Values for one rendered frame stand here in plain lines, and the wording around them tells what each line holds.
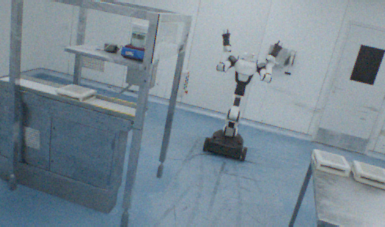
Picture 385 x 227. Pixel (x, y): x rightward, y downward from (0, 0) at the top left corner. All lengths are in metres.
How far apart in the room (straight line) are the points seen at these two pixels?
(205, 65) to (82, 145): 3.59
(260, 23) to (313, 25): 0.87
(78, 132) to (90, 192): 0.56
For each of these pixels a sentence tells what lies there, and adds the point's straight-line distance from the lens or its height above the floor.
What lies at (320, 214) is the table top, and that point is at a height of 0.89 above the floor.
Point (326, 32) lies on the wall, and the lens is 5.98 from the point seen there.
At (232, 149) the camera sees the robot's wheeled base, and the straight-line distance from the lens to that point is 4.50.
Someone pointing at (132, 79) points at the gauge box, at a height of 1.20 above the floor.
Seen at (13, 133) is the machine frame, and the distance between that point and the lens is 3.14.
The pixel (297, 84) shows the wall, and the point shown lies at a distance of 6.02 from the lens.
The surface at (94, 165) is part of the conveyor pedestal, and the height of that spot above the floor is 0.43.
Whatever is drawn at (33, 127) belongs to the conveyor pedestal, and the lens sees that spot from 3.14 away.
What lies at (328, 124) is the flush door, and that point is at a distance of 6.26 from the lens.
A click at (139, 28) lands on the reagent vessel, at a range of 2.55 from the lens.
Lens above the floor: 1.85
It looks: 18 degrees down
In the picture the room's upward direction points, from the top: 12 degrees clockwise
